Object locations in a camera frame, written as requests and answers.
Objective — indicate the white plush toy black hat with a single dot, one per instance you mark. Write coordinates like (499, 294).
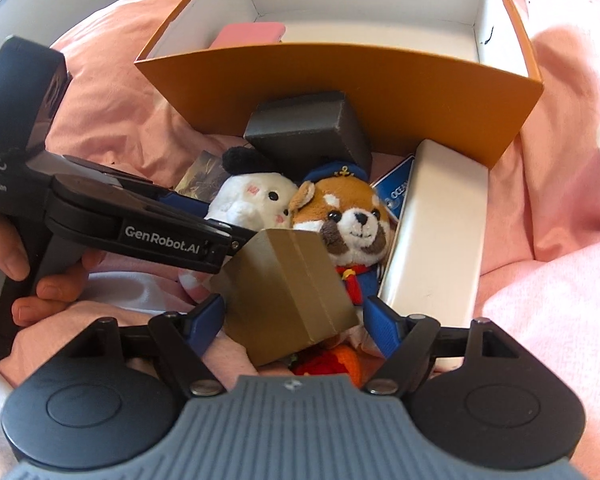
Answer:
(255, 196)

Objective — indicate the pink patterned duvet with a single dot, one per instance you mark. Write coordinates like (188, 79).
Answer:
(540, 275)

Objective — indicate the black photo card box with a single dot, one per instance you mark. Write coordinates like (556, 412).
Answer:
(203, 178)

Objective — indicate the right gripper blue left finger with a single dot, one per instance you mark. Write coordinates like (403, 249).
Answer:
(181, 340)

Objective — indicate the blue card box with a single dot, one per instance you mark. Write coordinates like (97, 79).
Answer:
(392, 187)

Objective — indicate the black square gift box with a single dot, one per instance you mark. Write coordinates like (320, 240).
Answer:
(302, 133)

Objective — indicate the orange crochet ball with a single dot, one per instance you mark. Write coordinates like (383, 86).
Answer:
(340, 360)

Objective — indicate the orange cardboard box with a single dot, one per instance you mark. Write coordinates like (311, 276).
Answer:
(459, 72)

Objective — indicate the gold square gift box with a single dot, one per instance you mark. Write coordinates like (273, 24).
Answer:
(282, 295)

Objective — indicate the red panda sailor plush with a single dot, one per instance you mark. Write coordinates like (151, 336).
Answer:
(337, 202)

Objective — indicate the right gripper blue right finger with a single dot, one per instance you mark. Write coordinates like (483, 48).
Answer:
(406, 343)

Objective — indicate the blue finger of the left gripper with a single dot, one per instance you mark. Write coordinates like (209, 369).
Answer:
(184, 203)

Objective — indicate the long white box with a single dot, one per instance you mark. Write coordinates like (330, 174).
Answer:
(435, 261)

